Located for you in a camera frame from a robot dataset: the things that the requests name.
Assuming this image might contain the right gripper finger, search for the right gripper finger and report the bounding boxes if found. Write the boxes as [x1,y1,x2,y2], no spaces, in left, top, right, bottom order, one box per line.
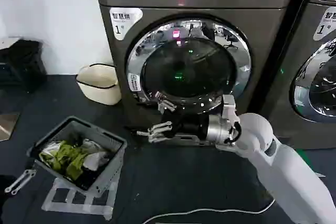
[154,90,178,116]
[136,120,175,144]

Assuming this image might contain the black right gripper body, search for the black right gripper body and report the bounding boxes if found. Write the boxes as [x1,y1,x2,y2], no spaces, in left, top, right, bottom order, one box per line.
[162,113,210,141]

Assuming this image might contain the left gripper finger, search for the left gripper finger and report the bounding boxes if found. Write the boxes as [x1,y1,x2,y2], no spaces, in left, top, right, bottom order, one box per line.
[4,169,37,194]

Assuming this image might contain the small white door label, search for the small white door label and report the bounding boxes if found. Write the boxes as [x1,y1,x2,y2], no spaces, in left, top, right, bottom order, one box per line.
[127,73,143,93]

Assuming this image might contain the round glass dryer door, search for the round glass dryer door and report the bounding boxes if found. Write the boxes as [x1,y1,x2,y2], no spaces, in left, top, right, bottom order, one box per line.
[288,37,336,118]
[125,13,252,112]

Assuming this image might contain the green cloth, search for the green cloth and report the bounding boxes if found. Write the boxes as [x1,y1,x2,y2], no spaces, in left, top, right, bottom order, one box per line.
[38,140,90,180]

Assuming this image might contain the metal floor plate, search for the metal floor plate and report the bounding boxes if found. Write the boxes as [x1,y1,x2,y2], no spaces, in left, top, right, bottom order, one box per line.
[0,112,21,141]

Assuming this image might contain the grey plastic laundry basket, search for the grey plastic laundry basket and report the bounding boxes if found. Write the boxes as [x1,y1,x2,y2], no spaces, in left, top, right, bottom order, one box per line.
[27,115,128,198]

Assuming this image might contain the white cloth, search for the white cloth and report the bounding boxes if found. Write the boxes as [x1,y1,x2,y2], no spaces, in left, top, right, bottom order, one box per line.
[81,137,111,170]

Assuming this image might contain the cream bin with black rim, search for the cream bin with black rim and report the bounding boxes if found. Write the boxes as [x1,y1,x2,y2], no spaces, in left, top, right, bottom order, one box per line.
[76,63,122,105]

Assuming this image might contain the grey dryer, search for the grey dryer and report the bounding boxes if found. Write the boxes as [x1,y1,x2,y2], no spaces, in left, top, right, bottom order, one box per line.
[91,0,316,146]
[262,0,336,150]

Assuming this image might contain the white number sticker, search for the white number sticker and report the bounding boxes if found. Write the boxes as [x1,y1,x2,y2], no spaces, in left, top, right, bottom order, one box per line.
[109,7,144,41]
[316,7,336,41]

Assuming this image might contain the black plastic crate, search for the black plastic crate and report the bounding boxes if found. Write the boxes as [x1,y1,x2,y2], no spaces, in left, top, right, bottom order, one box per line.
[0,39,48,94]

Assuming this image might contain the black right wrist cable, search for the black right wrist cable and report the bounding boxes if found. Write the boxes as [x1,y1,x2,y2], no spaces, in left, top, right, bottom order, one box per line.
[227,121,243,144]

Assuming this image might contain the white floor cable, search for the white floor cable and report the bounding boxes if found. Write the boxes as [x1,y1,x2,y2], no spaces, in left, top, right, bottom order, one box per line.
[141,198,276,224]

